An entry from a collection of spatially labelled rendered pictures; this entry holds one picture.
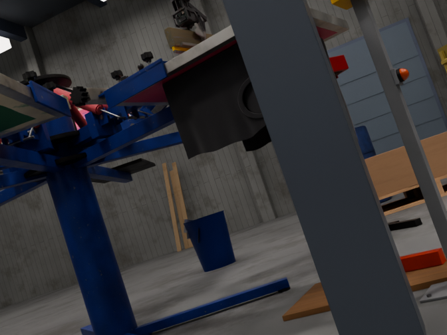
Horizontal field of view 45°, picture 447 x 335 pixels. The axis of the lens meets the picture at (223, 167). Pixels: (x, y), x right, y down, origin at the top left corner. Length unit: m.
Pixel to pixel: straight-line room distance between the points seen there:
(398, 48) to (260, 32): 10.71
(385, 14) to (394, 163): 7.83
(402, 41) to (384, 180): 7.64
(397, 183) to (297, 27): 3.41
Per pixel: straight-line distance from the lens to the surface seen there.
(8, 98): 1.73
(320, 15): 1.98
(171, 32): 2.05
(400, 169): 4.63
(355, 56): 12.00
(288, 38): 1.31
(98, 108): 2.45
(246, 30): 1.34
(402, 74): 1.72
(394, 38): 12.04
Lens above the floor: 0.42
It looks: 5 degrees up
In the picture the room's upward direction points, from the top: 19 degrees counter-clockwise
